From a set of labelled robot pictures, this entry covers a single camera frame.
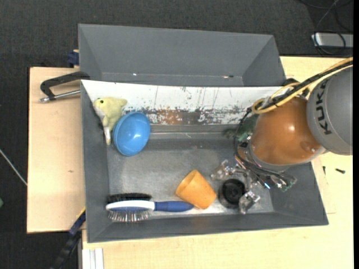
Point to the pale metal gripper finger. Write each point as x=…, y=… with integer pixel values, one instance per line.
x=223, y=169
x=249, y=201

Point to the black round disc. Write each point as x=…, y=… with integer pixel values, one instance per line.
x=231, y=193

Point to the orange plastic cup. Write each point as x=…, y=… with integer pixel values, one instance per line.
x=196, y=190

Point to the grey metal bin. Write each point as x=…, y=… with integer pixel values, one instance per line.
x=174, y=161

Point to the small black screw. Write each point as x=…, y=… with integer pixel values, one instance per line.
x=340, y=171

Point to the blue plastic bowl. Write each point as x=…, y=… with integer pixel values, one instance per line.
x=131, y=134

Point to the blue and white hairbrush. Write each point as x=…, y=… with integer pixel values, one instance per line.
x=131, y=206

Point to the yellow plush toy animal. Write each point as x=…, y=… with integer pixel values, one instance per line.
x=110, y=110

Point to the pale wood board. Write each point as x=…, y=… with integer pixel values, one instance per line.
x=56, y=150

